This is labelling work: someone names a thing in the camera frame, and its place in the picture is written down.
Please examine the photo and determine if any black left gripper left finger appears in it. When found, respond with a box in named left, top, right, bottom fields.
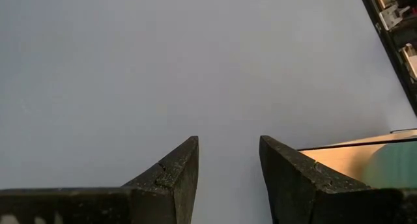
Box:
left=0, top=135, right=200, bottom=224

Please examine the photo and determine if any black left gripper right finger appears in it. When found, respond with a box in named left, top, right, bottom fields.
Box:
left=259, top=135, right=417, bottom=224

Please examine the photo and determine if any teal ribbed bowl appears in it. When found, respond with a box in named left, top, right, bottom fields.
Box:
left=363, top=141, right=417, bottom=189

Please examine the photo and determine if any wooden tray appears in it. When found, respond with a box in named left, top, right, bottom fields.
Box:
left=298, top=128, right=417, bottom=189

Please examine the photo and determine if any black metal table frame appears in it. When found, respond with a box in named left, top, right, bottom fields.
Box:
left=356, top=0, right=417, bottom=116

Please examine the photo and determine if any white metal mounting bracket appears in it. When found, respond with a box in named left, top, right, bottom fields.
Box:
left=379, top=5, right=410, bottom=31

